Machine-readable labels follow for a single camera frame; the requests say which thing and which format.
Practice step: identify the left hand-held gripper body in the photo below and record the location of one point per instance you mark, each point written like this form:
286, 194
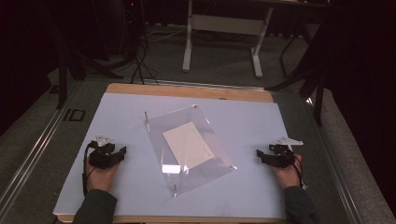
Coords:
101, 158

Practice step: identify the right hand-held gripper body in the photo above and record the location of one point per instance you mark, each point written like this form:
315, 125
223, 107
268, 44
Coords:
281, 157

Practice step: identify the person's left hand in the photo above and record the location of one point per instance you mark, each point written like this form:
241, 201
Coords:
100, 179

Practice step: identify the person's right hand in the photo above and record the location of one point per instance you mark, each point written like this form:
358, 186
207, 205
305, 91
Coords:
288, 177

